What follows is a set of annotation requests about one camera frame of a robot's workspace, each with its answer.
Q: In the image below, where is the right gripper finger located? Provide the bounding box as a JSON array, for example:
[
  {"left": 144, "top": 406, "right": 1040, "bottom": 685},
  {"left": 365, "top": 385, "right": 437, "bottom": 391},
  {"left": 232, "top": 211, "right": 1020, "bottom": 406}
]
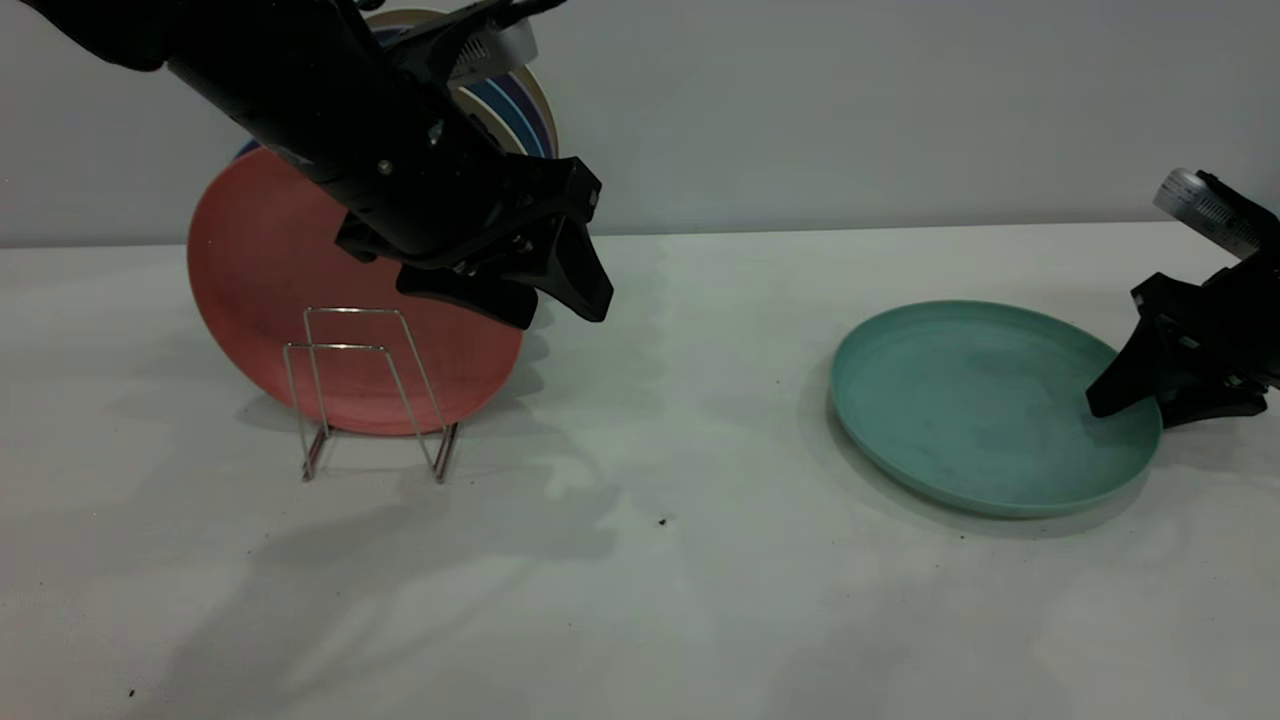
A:
[
  {"left": 1160, "top": 384, "right": 1269, "bottom": 429},
  {"left": 1086, "top": 320, "right": 1188, "bottom": 419}
]

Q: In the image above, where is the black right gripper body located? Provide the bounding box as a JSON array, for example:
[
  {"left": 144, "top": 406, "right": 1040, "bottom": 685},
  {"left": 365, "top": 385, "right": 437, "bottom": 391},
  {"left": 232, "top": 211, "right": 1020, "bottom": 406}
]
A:
[{"left": 1130, "top": 240, "right": 1280, "bottom": 391}]

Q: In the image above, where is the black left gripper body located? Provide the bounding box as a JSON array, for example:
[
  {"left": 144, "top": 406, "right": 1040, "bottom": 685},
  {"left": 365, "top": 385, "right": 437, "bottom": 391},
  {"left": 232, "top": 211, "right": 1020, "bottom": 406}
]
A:
[{"left": 328, "top": 92, "right": 603, "bottom": 273}]

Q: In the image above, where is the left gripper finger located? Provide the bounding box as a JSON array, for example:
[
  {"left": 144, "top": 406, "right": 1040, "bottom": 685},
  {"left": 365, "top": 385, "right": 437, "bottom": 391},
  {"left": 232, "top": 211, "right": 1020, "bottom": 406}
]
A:
[
  {"left": 540, "top": 214, "right": 614, "bottom": 323},
  {"left": 397, "top": 262, "right": 542, "bottom": 331}
]

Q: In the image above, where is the green round plate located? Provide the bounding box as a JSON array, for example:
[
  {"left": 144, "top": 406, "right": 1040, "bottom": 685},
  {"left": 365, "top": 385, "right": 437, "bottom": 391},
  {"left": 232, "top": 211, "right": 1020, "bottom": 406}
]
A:
[{"left": 830, "top": 300, "right": 1164, "bottom": 519}]

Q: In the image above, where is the teal blue round plate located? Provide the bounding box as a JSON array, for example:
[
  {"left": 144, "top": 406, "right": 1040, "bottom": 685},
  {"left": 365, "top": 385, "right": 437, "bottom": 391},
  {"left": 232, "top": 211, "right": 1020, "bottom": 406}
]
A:
[{"left": 478, "top": 78, "right": 546, "bottom": 159}]

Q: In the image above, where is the dark navy round plate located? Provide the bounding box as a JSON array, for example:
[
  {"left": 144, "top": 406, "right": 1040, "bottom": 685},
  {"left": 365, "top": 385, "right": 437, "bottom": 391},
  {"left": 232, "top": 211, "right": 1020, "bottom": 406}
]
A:
[{"left": 500, "top": 70, "right": 555, "bottom": 159}]

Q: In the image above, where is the pink round plate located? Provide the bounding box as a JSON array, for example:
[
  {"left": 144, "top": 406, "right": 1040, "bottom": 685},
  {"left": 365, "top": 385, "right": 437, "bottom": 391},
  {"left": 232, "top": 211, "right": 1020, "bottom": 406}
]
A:
[{"left": 187, "top": 148, "right": 525, "bottom": 437}]

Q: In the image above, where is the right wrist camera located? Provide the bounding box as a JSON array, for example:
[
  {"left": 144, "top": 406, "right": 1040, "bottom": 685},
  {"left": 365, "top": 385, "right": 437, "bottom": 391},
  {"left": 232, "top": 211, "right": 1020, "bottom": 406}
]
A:
[{"left": 1153, "top": 168, "right": 1280, "bottom": 263}]

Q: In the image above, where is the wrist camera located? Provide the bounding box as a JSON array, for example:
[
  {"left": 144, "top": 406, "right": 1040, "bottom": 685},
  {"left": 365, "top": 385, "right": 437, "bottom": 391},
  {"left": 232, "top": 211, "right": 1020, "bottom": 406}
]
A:
[
  {"left": 1153, "top": 168, "right": 1280, "bottom": 263},
  {"left": 385, "top": 0, "right": 566, "bottom": 89}
]

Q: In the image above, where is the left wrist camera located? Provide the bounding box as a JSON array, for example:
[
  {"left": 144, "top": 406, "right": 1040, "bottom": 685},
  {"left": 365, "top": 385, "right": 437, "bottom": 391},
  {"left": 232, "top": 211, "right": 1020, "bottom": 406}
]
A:
[{"left": 385, "top": 0, "right": 566, "bottom": 89}]

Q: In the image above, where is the metal wire plate rack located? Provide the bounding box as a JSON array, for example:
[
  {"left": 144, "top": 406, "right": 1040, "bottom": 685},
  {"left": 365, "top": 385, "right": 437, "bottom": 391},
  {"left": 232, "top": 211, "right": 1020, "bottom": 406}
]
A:
[{"left": 284, "top": 307, "right": 462, "bottom": 485}]

